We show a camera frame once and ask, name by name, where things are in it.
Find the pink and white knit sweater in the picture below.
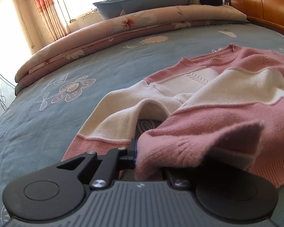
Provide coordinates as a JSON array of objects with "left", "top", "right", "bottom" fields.
[{"left": 64, "top": 44, "right": 284, "bottom": 187}]

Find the blue floral bed sheet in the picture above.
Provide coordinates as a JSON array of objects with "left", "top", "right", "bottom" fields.
[{"left": 0, "top": 24, "right": 284, "bottom": 226}]

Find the pink floral folded quilt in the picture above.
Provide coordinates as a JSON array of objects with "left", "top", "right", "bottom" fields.
[{"left": 15, "top": 5, "right": 247, "bottom": 95}]

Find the blue pillow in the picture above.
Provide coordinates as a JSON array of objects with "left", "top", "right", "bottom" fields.
[{"left": 93, "top": 0, "right": 192, "bottom": 20}]

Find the red striped curtain left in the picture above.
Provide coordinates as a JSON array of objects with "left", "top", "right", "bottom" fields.
[{"left": 34, "top": 0, "right": 68, "bottom": 41}]

